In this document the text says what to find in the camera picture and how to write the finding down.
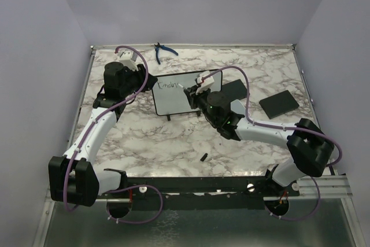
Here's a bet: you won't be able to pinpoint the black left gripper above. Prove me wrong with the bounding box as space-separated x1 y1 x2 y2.
121 64 158 97

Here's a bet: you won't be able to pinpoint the black rectangular eraser block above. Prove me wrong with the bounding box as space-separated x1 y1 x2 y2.
221 79 247 102

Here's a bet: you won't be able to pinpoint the black flat pad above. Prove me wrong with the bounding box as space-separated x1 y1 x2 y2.
259 90 299 119

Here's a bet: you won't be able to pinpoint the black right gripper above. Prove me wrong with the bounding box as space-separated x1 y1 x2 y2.
185 84 218 126

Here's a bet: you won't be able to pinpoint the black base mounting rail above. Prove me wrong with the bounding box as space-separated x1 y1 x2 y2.
95 165 301 212

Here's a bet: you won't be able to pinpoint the blue handled pliers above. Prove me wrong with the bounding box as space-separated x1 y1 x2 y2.
153 42 179 65

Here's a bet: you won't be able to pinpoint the aluminium frame profile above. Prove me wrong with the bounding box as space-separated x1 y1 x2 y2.
297 175 353 199

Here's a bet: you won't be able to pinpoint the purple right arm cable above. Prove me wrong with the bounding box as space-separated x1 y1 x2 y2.
202 66 343 222

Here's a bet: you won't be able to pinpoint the black marker cap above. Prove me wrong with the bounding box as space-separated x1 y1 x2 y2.
200 153 208 162

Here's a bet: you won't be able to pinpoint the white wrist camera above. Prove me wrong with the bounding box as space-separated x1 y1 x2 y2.
195 71 214 95
116 50 138 71

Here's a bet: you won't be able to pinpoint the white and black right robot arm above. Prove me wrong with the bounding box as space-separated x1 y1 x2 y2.
183 86 334 196

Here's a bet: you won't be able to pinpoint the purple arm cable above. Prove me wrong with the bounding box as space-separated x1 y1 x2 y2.
202 66 343 222
62 45 164 226

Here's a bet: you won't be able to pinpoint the black framed whiteboard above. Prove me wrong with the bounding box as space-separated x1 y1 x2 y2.
150 68 223 121

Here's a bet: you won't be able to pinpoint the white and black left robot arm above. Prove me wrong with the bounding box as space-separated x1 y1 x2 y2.
48 60 157 207

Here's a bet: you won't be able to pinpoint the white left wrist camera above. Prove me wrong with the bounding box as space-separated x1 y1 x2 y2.
116 50 138 71

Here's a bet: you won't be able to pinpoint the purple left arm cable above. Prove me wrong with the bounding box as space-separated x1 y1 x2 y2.
62 45 164 226

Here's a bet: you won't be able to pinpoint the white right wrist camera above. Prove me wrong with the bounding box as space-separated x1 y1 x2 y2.
195 71 214 95

